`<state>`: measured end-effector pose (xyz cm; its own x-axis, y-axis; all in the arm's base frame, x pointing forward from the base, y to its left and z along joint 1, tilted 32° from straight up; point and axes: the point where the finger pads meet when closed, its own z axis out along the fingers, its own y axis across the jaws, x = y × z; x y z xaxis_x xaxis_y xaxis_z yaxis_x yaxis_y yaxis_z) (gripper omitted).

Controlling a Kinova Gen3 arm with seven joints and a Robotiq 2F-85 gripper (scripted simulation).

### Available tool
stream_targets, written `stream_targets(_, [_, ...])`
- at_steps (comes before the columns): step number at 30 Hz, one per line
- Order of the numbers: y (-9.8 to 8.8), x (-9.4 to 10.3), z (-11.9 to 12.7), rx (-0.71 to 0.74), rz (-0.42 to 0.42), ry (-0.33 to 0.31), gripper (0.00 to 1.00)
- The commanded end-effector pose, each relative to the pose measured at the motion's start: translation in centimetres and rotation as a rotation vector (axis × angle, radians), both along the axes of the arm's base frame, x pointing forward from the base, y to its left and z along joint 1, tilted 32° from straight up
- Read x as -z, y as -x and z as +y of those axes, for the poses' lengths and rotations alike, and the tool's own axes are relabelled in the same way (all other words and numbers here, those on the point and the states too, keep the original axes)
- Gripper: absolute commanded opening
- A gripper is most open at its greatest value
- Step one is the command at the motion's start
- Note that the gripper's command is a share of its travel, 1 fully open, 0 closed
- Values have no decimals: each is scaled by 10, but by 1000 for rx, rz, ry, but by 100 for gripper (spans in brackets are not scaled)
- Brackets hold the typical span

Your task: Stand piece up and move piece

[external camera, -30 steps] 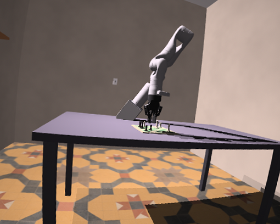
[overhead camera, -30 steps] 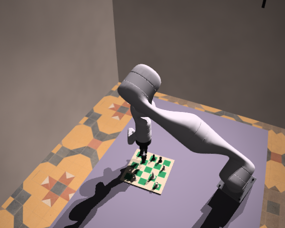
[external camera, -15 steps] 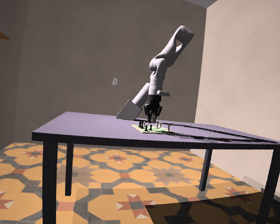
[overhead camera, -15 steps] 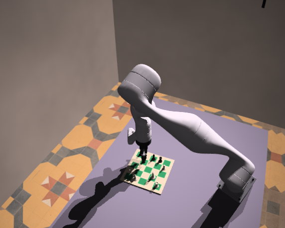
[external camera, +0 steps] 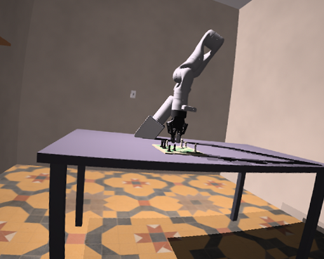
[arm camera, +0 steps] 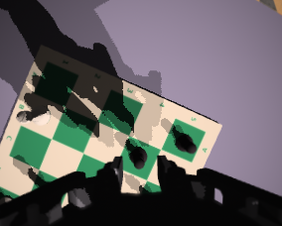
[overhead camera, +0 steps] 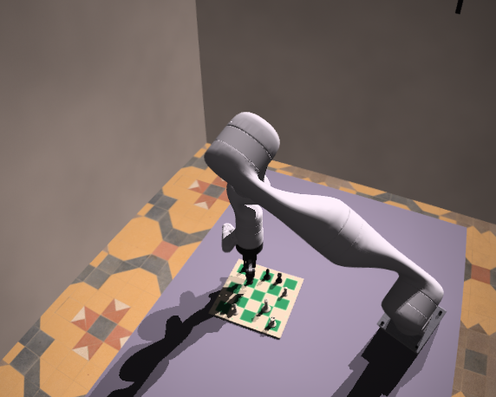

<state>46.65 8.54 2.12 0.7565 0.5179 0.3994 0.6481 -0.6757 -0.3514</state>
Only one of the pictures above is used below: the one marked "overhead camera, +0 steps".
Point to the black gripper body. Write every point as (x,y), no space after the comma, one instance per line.
(249,254)

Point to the green and cream chessboard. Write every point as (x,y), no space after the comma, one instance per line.
(250,299)

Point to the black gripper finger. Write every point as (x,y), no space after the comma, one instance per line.
(250,273)

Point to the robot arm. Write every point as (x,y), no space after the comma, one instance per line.
(240,156)

